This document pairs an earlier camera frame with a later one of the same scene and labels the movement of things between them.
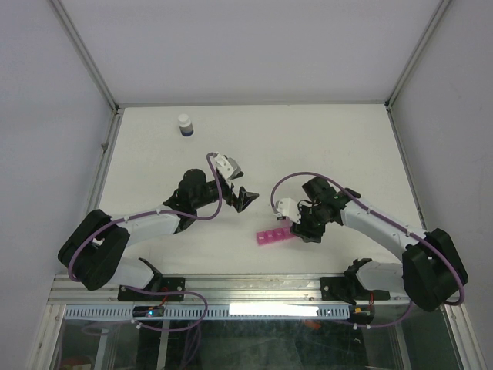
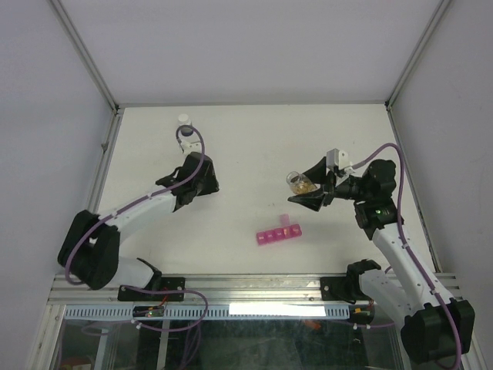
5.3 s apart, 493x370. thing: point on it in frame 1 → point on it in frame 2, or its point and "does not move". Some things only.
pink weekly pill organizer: x=273 y=235 does not move
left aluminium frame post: x=117 y=109 does not move
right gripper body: x=312 y=225 → x=343 y=190
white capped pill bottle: x=186 y=126 does not move
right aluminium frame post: x=416 y=52 does not move
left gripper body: x=227 y=193 → x=208 y=185
